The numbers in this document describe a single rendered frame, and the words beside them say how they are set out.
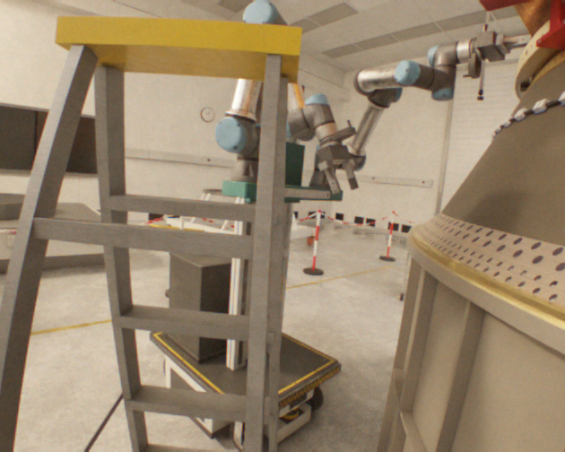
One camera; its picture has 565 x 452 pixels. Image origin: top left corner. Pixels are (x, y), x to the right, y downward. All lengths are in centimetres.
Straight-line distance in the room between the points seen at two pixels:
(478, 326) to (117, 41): 72
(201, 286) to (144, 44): 125
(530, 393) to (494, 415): 8
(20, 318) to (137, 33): 46
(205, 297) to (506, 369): 139
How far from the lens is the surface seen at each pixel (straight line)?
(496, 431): 59
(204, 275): 164
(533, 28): 111
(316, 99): 111
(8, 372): 60
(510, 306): 46
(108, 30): 63
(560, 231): 54
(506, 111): 929
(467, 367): 61
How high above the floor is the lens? 128
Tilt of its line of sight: 7 degrees down
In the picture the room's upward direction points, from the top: 5 degrees clockwise
